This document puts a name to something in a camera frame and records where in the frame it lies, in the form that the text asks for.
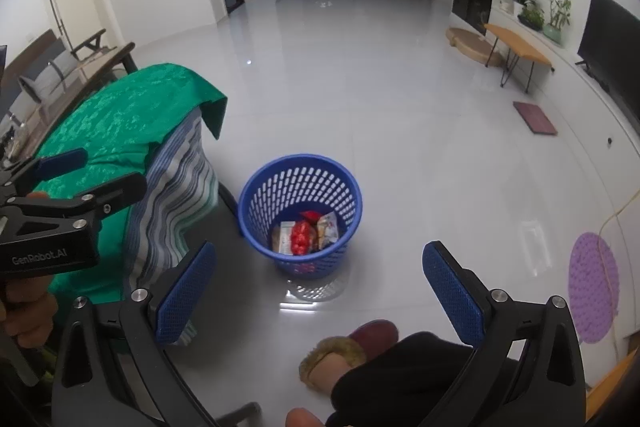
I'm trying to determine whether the red plastic bag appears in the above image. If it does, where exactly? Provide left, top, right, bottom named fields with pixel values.
left=290, top=210, right=321, bottom=256

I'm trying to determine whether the white blue snack bag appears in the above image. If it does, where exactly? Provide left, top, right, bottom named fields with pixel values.
left=316, top=211, right=340, bottom=251

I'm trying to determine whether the white red yellow snack bag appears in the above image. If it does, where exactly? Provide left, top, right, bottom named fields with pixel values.
left=271, top=221, right=296, bottom=256

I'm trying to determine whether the person left hand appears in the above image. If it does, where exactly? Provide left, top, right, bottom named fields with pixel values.
left=1, top=275, right=58, bottom=349

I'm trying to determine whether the dark long coffee table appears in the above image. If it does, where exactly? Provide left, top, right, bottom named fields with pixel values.
left=1, top=41, right=138, bottom=162

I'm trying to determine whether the blue striped cloth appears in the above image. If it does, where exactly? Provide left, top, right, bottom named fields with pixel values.
left=122, top=108, right=219, bottom=293

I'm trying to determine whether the green tablecloth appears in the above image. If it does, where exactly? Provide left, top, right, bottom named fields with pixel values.
left=37, top=64, right=228, bottom=313

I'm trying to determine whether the dark wooden sofa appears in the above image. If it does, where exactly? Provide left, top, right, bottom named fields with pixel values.
left=1, top=28, right=110, bottom=120

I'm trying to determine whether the purple round floor mat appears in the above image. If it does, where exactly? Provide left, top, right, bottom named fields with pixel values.
left=567, top=232, right=620, bottom=343

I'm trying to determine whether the blue plastic waste basket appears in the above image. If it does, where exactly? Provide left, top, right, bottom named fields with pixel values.
left=238, top=154, right=363, bottom=280

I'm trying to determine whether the maroon rectangular floor mat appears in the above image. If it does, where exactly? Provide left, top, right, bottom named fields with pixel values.
left=513, top=102, right=558, bottom=135

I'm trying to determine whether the black television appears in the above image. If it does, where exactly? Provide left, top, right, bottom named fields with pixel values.
left=578, top=0, right=640, bottom=114

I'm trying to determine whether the green potted plant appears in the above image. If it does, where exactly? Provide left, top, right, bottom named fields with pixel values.
left=513, top=0, right=544, bottom=31

